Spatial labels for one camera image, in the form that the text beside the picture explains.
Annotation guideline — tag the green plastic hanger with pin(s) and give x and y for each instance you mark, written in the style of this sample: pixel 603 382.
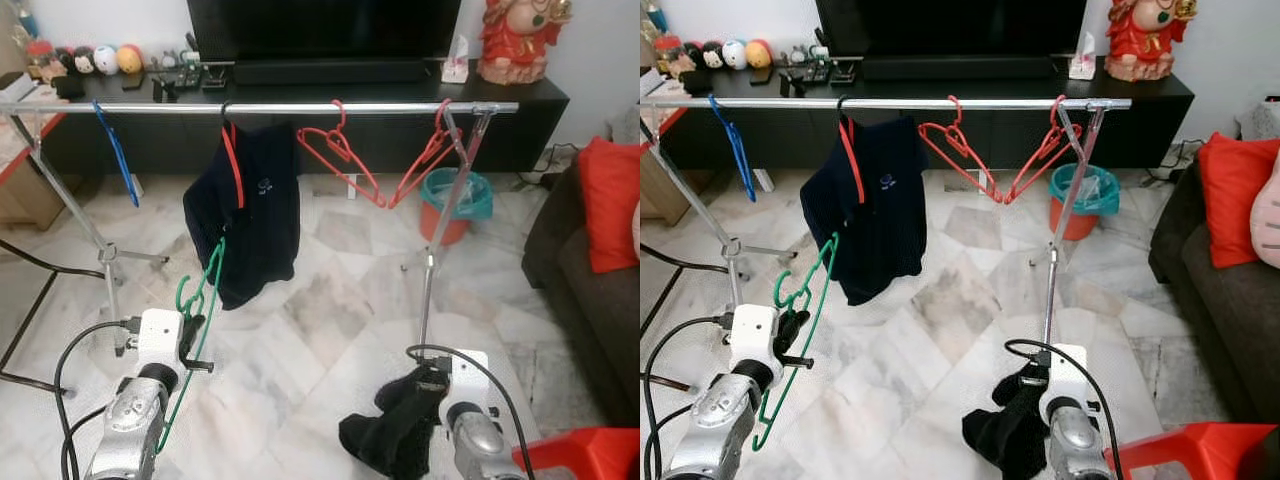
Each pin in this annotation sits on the green plastic hanger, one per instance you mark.
pixel 190 295
pixel 790 290

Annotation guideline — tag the black garment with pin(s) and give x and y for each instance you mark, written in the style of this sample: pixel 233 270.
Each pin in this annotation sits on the black garment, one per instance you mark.
pixel 395 440
pixel 1010 440

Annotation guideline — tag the blue plastic hanger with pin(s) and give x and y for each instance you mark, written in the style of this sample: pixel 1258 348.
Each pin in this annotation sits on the blue plastic hanger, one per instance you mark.
pixel 735 155
pixel 119 160

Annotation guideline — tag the red plastic hanger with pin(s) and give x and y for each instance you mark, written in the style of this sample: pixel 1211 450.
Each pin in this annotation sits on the red plastic hanger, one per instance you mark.
pixel 960 118
pixel 1057 125
pixel 437 130
pixel 341 120

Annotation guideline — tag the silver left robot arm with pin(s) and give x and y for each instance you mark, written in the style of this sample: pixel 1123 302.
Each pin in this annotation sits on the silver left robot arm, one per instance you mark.
pixel 715 430
pixel 130 430

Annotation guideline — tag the red hanger black hook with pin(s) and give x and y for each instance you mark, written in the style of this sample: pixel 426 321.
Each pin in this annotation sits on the red hanger black hook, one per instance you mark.
pixel 855 165
pixel 235 170

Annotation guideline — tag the navy garment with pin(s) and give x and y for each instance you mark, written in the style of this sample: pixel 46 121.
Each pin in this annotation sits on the navy garment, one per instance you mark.
pixel 260 220
pixel 880 215

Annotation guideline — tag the orange bin with green bag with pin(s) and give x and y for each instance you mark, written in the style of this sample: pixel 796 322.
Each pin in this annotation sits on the orange bin with green bag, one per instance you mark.
pixel 445 225
pixel 1075 220

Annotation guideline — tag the red plastic stool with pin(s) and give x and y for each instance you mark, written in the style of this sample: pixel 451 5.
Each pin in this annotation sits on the red plastic stool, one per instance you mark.
pixel 580 455
pixel 1200 450

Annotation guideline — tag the dark grey sofa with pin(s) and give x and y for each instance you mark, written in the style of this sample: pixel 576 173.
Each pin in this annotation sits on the dark grey sofa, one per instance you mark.
pixel 590 320
pixel 1220 310

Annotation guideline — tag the red cushion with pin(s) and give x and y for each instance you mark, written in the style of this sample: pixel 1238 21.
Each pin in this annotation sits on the red cushion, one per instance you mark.
pixel 610 200
pixel 1235 195

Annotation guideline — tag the silver metal clothes rack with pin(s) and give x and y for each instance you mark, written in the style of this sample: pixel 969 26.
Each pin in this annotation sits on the silver metal clothes rack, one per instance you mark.
pixel 800 102
pixel 170 106

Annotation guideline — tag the black folded stand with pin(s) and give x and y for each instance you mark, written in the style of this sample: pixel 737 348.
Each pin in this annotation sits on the black folded stand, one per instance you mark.
pixel 163 90
pixel 792 87

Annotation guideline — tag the black tv cabinet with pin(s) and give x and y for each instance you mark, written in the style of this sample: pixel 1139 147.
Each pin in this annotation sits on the black tv cabinet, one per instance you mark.
pixel 1140 135
pixel 520 140

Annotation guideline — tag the small black tray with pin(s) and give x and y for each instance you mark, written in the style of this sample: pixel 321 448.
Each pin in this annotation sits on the small black tray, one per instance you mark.
pixel 844 75
pixel 219 79

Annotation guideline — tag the pink cat cushion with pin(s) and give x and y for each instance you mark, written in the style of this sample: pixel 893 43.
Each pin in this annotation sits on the pink cat cushion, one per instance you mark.
pixel 1268 215

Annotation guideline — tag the white blue round doll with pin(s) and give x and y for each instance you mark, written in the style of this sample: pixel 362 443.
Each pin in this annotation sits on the white blue round doll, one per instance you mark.
pixel 735 54
pixel 106 60

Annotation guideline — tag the black white-faced round doll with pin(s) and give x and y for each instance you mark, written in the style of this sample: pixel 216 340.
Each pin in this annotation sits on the black white-faced round doll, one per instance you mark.
pixel 84 60
pixel 713 55

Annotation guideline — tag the black red round doll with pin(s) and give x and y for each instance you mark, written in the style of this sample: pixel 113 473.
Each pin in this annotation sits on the black red round doll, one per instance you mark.
pixel 66 60
pixel 694 56

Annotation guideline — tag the black soundbar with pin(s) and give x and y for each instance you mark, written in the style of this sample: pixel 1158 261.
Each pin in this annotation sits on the black soundbar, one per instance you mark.
pixel 955 68

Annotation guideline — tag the black flat television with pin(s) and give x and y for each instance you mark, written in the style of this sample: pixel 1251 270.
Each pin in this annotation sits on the black flat television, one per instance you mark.
pixel 320 25
pixel 950 25

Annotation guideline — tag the blue gold trophy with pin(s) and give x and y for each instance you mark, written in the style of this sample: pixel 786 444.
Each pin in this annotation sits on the blue gold trophy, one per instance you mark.
pixel 657 15
pixel 25 20

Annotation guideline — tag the red ceramic figurine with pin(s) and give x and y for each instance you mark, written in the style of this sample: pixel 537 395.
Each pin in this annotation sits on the red ceramic figurine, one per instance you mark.
pixel 1145 45
pixel 515 45

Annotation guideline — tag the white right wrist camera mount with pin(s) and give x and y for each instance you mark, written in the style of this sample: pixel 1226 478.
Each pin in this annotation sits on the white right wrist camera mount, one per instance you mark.
pixel 468 385
pixel 1065 380

